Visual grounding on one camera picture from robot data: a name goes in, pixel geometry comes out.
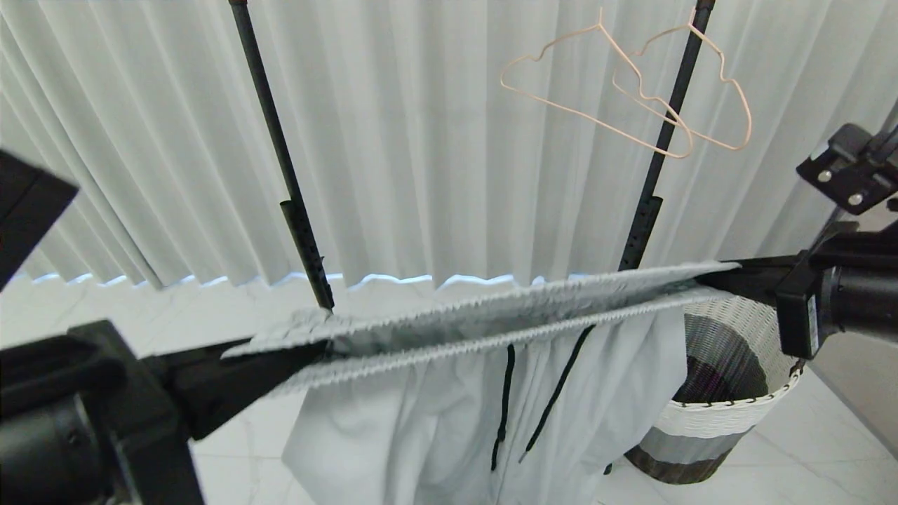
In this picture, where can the white laundry basket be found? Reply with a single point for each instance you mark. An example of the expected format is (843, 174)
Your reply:
(722, 414)

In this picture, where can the white curtain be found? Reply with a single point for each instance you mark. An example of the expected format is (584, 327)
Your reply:
(435, 140)

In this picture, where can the pale grey shorts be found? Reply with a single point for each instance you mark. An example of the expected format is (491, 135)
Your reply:
(421, 421)

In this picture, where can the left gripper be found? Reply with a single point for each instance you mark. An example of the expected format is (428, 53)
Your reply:
(84, 435)

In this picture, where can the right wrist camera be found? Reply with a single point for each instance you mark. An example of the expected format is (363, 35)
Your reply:
(849, 168)

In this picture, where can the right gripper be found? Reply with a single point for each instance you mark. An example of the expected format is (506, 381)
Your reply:
(856, 294)

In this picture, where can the pink clothes hanger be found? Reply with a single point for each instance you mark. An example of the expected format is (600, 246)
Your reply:
(749, 126)
(596, 123)

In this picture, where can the black clothes rack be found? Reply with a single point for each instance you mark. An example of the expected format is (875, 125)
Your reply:
(295, 210)

